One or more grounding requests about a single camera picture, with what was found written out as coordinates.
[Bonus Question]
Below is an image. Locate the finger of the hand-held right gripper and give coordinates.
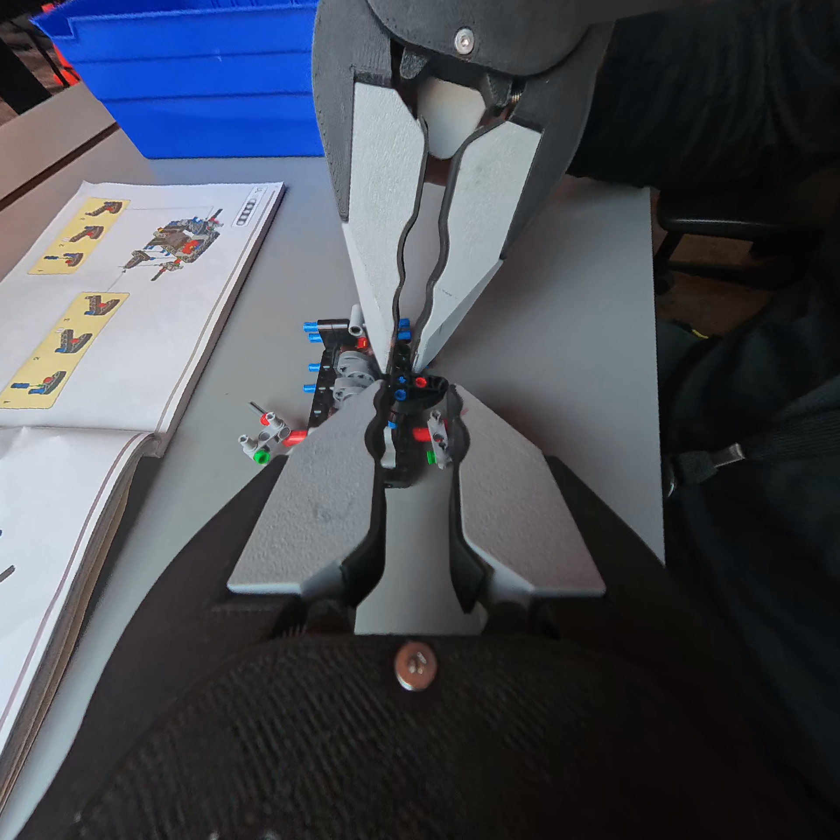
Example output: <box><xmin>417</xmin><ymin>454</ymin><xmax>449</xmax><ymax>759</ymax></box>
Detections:
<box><xmin>341</xmin><ymin>79</ymin><xmax>431</xmax><ymax>375</ymax></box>
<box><xmin>410</xmin><ymin>120</ymin><xmax>546</xmax><ymax>371</ymax></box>

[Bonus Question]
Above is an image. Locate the person's right forearm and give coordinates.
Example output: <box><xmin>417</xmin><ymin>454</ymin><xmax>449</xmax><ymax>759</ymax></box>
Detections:
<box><xmin>567</xmin><ymin>0</ymin><xmax>840</xmax><ymax>191</ymax></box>

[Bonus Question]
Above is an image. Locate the black office chair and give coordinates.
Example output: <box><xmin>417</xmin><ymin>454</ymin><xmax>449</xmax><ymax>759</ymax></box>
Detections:
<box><xmin>656</xmin><ymin>190</ymin><xmax>828</xmax><ymax>290</ymax></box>

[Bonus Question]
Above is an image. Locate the small black lego subassembly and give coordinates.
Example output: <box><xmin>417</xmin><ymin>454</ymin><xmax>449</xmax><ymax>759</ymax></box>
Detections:
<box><xmin>384</xmin><ymin>371</ymin><xmax>450</xmax><ymax>424</ymax></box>

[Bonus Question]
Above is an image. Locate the white instruction booklet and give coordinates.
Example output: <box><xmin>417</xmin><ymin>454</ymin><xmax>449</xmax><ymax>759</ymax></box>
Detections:
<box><xmin>0</xmin><ymin>180</ymin><xmax>286</xmax><ymax>762</ymax></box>

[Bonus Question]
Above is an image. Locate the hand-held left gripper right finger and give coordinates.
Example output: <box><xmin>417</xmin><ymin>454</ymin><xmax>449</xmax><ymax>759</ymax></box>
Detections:
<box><xmin>448</xmin><ymin>384</ymin><xmax>607</xmax><ymax>614</ymax></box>

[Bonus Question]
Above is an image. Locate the black lego frame assembly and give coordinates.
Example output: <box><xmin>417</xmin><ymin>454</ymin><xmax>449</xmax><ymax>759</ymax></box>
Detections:
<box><xmin>238</xmin><ymin>303</ymin><xmax>454</xmax><ymax>490</ymax></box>

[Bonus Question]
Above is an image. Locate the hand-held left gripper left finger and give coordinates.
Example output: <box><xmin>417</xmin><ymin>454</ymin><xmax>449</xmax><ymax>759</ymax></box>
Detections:
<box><xmin>226</xmin><ymin>381</ymin><xmax>388</xmax><ymax>610</ymax></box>

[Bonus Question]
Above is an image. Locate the black strap with metal buckle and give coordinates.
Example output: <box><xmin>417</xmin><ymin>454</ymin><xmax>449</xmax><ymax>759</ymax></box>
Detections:
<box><xmin>663</xmin><ymin>381</ymin><xmax>840</xmax><ymax>500</ymax></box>

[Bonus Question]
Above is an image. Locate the blue plastic bin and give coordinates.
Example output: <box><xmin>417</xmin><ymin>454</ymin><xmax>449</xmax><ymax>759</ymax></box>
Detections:
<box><xmin>29</xmin><ymin>0</ymin><xmax>329</xmax><ymax>160</ymax></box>

